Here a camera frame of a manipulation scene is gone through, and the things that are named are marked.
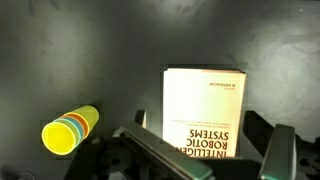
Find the lime yellow plastic cup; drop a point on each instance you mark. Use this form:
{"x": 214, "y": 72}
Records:
{"x": 59, "y": 138}

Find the orange robotics textbook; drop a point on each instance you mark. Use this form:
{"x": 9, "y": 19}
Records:
{"x": 200, "y": 110}

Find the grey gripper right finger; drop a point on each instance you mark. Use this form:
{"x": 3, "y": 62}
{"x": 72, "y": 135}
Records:
{"x": 280, "y": 156}

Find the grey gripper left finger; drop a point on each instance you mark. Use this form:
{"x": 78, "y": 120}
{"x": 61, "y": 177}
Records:
{"x": 166, "y": 156}

